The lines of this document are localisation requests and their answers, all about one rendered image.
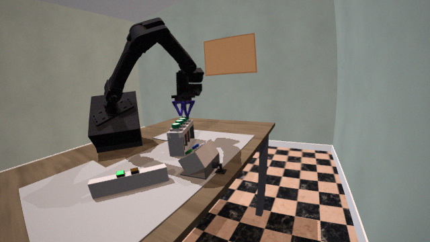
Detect grey flat mat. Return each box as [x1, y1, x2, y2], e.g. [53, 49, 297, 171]
[19, 130, 255, 242]

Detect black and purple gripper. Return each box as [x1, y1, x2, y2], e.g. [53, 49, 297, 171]
[171, 83, 195, 117]

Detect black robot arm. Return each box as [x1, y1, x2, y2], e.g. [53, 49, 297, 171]
[91, 17, 204, 126]

